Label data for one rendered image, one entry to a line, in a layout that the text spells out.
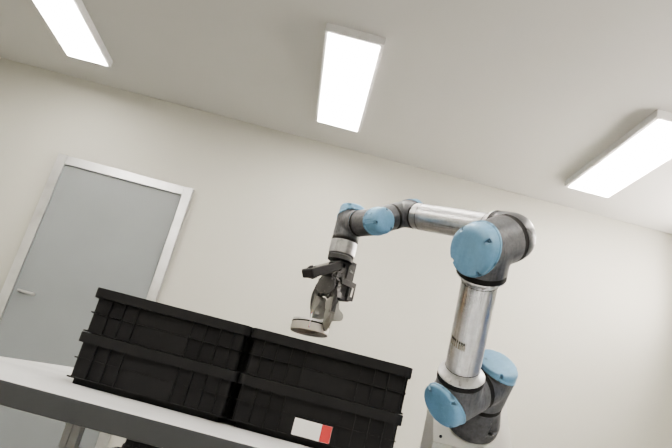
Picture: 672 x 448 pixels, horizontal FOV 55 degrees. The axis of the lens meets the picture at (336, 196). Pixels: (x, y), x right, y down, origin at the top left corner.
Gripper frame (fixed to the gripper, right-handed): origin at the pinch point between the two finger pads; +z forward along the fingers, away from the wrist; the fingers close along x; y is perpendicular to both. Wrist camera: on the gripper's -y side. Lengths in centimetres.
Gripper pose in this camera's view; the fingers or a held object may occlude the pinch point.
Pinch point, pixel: (318, 324)
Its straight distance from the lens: 177.1
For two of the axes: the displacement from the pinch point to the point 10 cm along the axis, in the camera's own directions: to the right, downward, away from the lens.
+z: -2.4, 9.2, -3.1
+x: -6.9, 0.7, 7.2
